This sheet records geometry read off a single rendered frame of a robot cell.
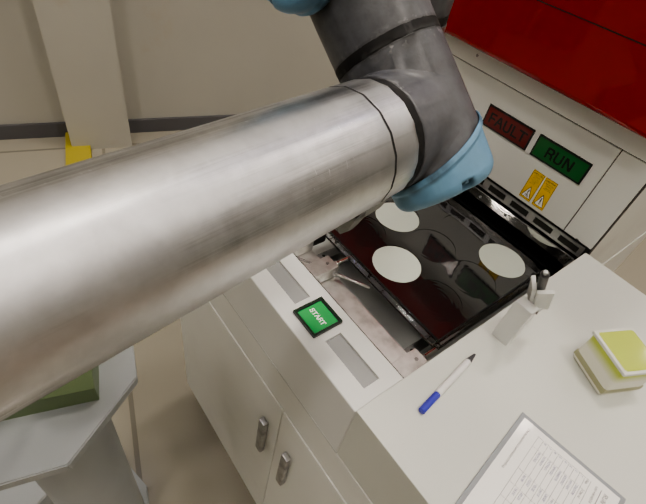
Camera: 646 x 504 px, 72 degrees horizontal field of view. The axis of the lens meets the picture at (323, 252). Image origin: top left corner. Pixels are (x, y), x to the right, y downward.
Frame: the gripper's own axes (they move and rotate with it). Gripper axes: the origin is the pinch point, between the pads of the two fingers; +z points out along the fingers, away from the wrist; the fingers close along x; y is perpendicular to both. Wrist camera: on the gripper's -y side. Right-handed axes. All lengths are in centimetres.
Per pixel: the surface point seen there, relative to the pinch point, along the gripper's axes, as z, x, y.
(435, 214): 26, 13, 46
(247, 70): 79, 196, 106
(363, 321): 27.7, -0.7, 12.1
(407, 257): 25.7, 5.9, 29.4
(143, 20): 53, 210, 53
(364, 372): 20.1, -11.0, 1.2
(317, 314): 19.2, 0.3, 0.9
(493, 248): 26, -2, 49
